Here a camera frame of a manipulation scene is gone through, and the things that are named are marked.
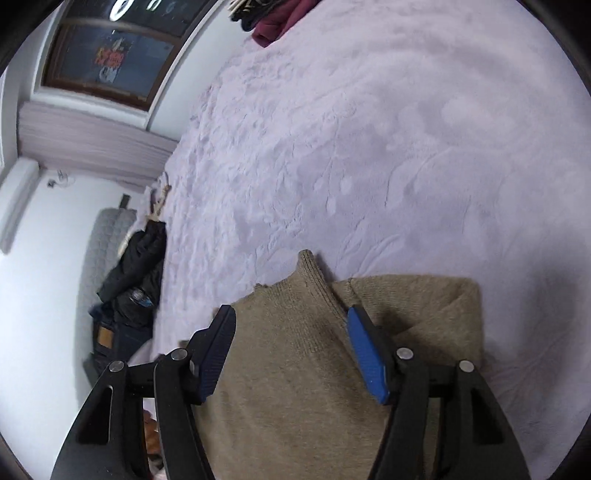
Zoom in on lavender fleece blanket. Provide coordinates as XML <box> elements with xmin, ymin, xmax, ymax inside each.
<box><xmin>129</xmin><ymin>0</ymin><xmax>591</xmax><ymax>480</ymax></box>

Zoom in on stack of folded clothes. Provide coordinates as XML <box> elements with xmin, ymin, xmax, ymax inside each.
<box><xmin>228</xmin><ymin>0</ymin><xmax>319</xmax><ymax>49</ymax></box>

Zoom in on olive brown knit sweater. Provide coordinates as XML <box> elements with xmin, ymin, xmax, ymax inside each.
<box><xmin>191</xmin><ymin>249</ymin><xmax>485</xmax><ymax>480</ymax></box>

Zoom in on black jacket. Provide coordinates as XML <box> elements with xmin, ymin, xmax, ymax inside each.
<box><xmin>97</xmin><ymin>222</ymin><xmax>167</xmax><ymax>324</ymax></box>

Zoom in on beige cloth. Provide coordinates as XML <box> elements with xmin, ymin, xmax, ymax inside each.
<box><xmin>117</xmin><ymin>173</ymin><xmax>172</xmax><ymax>259</ymax></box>

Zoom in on dark framed window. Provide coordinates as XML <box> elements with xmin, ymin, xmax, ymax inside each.
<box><xmin>41</xmin><ymin>0</ymin><xmax>218</xmax><ymax>112</ymax></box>

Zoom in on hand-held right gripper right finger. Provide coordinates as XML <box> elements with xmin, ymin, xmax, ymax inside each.
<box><xmin>346</xmin><ymin>305</ymin><xmax>532</xmax><ymax>480</ymax></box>

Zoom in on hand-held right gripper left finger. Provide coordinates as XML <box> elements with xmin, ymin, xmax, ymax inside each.
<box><xmin>50</xmin><ymin>305</ymin><xmax>237</xmax><ymax>480</ymax></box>

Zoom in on dark blue jeans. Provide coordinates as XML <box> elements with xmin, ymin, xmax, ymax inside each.
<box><xmin>90</xmin><ymin>314</ymin><xmax>155</xmax><ymax>374</ymax></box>

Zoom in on pale lavender curtain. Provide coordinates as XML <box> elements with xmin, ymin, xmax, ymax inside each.
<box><xmin>18</xmin><ymin>102</ymin><xmax>178</xmax><ymax>188</ymax></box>

